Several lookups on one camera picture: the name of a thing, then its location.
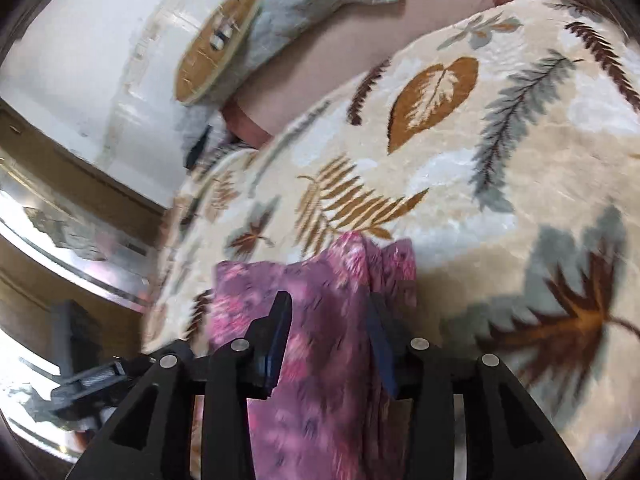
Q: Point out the pink floral garment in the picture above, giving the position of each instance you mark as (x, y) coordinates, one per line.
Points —
(330, 410)

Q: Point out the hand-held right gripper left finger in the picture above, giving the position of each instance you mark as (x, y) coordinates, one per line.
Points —
(272, 357)

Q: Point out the grey quilted pillow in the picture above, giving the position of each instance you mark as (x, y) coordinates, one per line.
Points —
(310, 5)

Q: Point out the cream leaf-print blanket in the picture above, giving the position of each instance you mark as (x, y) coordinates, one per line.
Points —
(500, 160)

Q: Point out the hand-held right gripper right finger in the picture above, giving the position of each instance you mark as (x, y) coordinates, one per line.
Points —
(382, 357)

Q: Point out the pink bed sheet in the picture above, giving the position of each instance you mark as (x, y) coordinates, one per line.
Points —
(350, 50)

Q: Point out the wooden window frame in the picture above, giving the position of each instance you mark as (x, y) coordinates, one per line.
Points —
(90, 180)

